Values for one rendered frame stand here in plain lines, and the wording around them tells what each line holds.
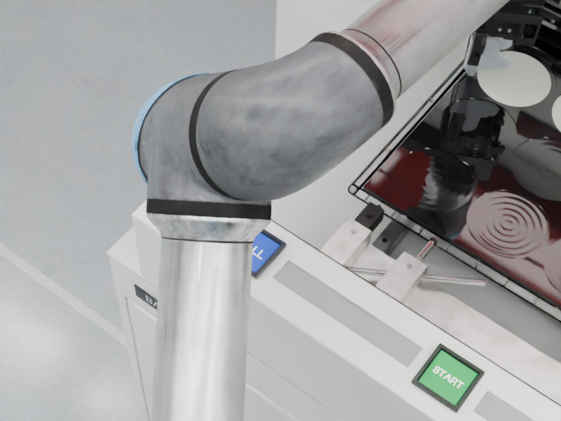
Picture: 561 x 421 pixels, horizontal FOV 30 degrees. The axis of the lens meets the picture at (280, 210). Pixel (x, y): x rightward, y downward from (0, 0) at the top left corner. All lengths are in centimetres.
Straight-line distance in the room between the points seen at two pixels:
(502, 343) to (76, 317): 122
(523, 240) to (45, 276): 129
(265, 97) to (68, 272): 152
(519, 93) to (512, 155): 11
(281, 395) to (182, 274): 40
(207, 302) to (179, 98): 18
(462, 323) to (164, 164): 47
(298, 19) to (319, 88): 101
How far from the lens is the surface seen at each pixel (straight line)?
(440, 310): 125
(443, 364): 113
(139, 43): 273
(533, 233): 131
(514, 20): 134
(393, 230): 134
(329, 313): 115
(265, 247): 118
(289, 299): 115
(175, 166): 93
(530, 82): 147
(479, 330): 125
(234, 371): 96
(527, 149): 139
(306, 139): 84
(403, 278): 124
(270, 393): 133
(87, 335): 224
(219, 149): 86
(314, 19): 182
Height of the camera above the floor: 195
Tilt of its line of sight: 55 degrees down
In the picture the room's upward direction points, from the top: 2 degrees clockwise
